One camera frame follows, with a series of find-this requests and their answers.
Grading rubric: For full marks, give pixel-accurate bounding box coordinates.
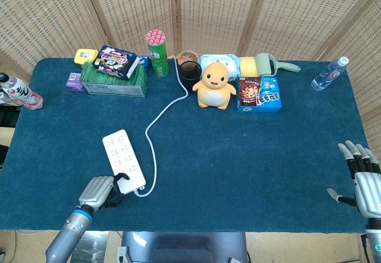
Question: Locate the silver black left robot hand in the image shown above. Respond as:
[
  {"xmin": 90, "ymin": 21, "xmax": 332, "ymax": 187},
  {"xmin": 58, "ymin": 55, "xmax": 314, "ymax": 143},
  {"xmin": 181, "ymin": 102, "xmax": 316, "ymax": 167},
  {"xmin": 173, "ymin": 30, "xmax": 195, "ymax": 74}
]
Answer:
[{"xmin": 77, "ymin": 173, "xmax": 130, "ymax": 215}]

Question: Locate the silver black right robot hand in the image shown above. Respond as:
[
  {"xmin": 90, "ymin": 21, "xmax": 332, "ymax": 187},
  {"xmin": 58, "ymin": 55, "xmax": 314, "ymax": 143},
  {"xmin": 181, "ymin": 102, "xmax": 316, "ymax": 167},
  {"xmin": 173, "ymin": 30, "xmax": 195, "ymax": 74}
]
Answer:
[{"xmin": 326, "ymin": 140, "xmax": 381, "ymax": 221}]

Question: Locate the white power strip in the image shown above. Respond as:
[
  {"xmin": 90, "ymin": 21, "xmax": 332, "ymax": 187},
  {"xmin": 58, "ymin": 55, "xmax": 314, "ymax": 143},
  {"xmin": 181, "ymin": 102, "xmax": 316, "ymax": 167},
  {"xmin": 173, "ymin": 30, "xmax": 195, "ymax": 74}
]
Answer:
[{"xmin": 102, "ymin": 129, "xmax": 147, "ymax": 195}]

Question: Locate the blue grey robot torso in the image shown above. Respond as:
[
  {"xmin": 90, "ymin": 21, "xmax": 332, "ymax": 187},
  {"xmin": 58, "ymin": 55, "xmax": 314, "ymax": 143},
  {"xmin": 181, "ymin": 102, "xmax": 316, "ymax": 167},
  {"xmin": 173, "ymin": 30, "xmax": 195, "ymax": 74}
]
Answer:
[{"xmin": 117, "ymin": 231, "xmax": 249, "ymax": 263}]

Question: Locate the green cardboard box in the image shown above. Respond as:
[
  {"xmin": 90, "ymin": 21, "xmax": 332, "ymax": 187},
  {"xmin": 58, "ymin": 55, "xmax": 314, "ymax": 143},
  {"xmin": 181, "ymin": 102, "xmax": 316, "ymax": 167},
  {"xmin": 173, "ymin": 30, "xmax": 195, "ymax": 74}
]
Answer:
[{"xmin": 80, "ymin": 62, "xmax": 149, "ymax": 98}]

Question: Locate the small purple box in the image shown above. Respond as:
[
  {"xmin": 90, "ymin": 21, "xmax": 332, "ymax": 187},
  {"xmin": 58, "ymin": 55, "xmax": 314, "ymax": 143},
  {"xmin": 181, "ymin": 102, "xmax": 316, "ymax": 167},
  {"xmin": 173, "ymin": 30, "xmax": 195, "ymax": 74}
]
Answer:
[{"xmin": 65, "ymin": 72, "xmax": 87, "ymax": 93}]

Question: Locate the clear water bottle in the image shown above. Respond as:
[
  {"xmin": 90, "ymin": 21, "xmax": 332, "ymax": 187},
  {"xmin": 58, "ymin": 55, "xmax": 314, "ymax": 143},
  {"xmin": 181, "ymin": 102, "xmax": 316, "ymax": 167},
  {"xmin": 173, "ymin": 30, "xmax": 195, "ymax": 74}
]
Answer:
[{"xmin": 311, "ymin": 56, "xmax": 349, "ymax": 92}]

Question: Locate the white drink bottle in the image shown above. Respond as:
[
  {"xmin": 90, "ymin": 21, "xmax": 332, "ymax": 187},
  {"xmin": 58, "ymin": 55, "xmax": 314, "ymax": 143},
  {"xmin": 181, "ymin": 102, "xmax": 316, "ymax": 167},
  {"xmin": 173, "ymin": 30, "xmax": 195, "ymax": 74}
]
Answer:
[{"xmin": 0, "ymin": 72, "xmax": 44, "ymax": 111}]

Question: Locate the blue carpet mat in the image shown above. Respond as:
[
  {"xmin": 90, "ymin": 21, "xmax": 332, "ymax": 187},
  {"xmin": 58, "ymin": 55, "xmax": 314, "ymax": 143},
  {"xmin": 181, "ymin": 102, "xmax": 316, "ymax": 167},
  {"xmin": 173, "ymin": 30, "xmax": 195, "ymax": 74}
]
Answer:
[{"xmin": 0, "ymin": 57, "xmax": 373, "ymax": 234}]

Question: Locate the dark printed snack bag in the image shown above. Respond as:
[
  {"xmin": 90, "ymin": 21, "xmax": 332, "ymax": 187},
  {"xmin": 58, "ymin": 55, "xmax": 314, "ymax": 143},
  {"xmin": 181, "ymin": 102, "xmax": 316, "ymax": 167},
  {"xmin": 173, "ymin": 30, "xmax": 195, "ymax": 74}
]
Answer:
[{"xmin": 92, "ymin": 45, "xmax": 140, "ymax": 80}]

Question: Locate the small yellow box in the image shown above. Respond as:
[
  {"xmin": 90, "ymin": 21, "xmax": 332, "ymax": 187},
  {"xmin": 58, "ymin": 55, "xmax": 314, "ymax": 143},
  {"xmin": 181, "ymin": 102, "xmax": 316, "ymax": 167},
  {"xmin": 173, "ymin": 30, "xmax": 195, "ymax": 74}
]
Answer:
[{"xmin": 74, "ymin": 48, "xmax": 99, "ymax": 65}]

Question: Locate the small blue box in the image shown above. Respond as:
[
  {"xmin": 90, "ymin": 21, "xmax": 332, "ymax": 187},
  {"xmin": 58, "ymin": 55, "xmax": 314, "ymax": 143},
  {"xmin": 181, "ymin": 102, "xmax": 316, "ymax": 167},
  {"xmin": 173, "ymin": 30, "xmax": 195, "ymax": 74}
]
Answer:
[{"xmin": 137, "ymin": 55, "xmax": 151, "ymax": 73}]

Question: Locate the blue cookie box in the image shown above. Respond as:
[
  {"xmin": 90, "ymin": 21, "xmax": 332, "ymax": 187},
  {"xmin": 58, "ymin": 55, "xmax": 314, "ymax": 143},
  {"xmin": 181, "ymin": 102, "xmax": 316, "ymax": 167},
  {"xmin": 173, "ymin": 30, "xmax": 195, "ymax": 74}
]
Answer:
[{"xmin": 236, "ymin": 76, "xmax": 283, "ymax": 114}]

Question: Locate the green chips can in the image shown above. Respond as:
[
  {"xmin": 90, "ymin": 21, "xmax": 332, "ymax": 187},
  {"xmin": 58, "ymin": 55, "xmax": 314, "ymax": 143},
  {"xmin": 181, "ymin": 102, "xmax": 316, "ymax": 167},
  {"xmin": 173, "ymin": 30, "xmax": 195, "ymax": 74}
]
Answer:
[{"xmin": 145, "ymin": 29, "xmax": 170, "ymax": 77}]

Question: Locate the black mesh cup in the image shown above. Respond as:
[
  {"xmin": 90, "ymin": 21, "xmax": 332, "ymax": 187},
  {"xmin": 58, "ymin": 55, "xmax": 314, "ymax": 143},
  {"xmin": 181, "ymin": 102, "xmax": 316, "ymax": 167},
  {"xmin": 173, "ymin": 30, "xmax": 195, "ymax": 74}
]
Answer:
[{"xmin": 178, "ymin": 61, "xmax": 203, "ymax": 90}]

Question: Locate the yellow plush toy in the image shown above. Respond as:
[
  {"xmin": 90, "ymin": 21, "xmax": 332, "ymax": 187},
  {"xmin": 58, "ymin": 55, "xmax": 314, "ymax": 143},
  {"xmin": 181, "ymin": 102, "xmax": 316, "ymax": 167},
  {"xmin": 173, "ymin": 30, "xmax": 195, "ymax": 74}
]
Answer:
[{"xmin": 192, "ymin": 61, "xmax": 238, "ymax": 111}]

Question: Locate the pale green lint roller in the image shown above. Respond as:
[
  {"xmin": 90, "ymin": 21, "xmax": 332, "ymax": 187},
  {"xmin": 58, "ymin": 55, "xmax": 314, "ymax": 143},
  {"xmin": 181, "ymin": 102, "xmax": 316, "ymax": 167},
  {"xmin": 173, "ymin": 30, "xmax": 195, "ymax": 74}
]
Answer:
[{"xmin": 255, "ymin": 52, "xmax": 302, "ymax": 76}]

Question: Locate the yellow sponge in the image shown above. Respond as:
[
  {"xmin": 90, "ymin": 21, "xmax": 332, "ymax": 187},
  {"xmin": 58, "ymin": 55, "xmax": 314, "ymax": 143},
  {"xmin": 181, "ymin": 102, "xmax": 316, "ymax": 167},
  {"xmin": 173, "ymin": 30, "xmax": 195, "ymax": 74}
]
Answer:
[{"xmin": 239, "ymin": 56, "xmax": 259, "ymax": 76}]

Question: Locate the white wet wipes pack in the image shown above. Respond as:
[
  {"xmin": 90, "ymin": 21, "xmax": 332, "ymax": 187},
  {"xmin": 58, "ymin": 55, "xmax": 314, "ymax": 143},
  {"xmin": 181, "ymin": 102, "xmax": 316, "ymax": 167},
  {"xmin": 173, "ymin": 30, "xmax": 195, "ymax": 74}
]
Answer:
[{"xmin": 198, "ymin": 53, "xmax": 241, "ymax": 81}]

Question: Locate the shiny metal base plate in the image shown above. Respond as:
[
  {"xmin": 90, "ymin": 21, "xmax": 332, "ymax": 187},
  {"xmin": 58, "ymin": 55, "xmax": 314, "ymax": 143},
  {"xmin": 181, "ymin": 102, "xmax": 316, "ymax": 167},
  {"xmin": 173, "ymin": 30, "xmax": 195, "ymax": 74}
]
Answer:
[{"xmin": 71, "ymin": 231, "xmax": 110, "ymax": 263}]

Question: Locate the white power cord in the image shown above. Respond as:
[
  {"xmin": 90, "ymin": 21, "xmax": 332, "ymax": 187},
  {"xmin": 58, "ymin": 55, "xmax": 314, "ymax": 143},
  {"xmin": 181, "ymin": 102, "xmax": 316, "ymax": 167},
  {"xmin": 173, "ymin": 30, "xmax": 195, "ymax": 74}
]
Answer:
[{"xmin": 133, "ymin": 57, "xmax": 189, "ymax": 198}]

